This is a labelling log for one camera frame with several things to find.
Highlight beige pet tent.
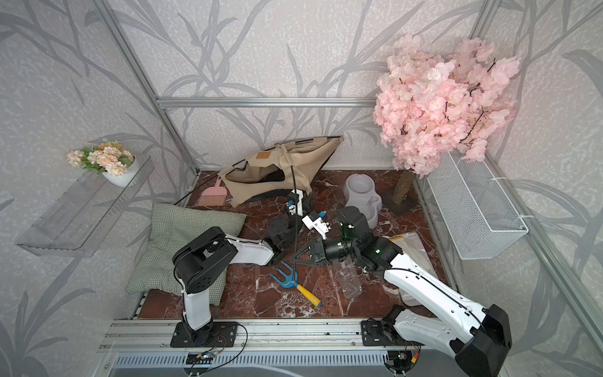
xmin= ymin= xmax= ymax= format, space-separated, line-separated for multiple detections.
xmin=218 ymin=136 xmax=344 ymax=207

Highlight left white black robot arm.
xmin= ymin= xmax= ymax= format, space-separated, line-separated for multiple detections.
xmin=170 ymin=215 xmax=302 ymax=348

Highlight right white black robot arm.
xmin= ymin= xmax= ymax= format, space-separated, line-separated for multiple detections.
xmin=291 ymin=207 xmax=512 ymax=376

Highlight clear plastic bottle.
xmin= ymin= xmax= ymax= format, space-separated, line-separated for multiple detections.
xmin=333 ymin=256 xmax=362 ymax=300

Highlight blue yellow garden fork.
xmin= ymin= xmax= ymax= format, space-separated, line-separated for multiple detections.
xmin=269 ymin=262 xmax=322 ymax=308

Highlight grey double pet bowl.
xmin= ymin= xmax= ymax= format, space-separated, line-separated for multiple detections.
xmin=342 ymin=174 xmax=383 ymax=229

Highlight bagged white gloves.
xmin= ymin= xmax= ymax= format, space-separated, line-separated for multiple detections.
xmin=383 ymin=232 xmax=444 ymax=307

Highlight pink small brush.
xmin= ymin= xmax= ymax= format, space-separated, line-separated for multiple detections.
xmin=195 ymin=177 xmax=228 ymax=207

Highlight green checked cushion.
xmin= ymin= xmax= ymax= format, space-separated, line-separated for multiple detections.
xmin=124 ymin=202 xmax=248 ymax=307

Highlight pink blossom tree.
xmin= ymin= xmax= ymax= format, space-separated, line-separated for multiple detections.
xmin=373 ymin=35 xmax=521 ymax=178

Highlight small potted flowers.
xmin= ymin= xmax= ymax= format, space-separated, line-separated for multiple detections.
xmin=66 ymin=141 xmax=141 ymax=188

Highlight clear acrylic shelf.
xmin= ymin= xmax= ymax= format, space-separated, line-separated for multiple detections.
xmin=16 ymin=156 xmax=155 ymax=258

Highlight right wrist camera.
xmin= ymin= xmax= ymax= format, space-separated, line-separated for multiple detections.
xmin=302 ymin=211 xmax=331 ymax=240

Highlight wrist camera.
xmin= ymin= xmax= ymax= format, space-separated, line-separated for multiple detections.
xmin=287 ymin=189 xmax=305 ymax=217
xmin=302 ymin=211 xmax=331 ymax=240

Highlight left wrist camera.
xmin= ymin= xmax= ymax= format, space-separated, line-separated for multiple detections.
xmin=287 ymin=189 xmax=305 ymax=217

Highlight white wire basket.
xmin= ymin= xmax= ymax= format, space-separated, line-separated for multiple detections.
xmin=427 ymin=150 xmax=529 ymax=260

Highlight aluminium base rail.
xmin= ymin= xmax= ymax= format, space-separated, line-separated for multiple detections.
xmin=96 ymin=316 xmax=496 ymax=353

